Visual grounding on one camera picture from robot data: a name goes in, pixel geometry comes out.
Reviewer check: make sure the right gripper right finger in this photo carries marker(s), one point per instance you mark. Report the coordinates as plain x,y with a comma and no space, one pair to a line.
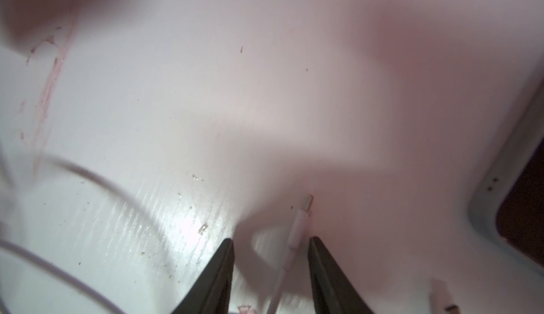
332,291

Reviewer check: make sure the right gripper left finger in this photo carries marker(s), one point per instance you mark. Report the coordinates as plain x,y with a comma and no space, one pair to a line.
211,291

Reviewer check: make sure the clear case phone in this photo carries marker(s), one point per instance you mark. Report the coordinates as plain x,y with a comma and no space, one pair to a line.
507,206

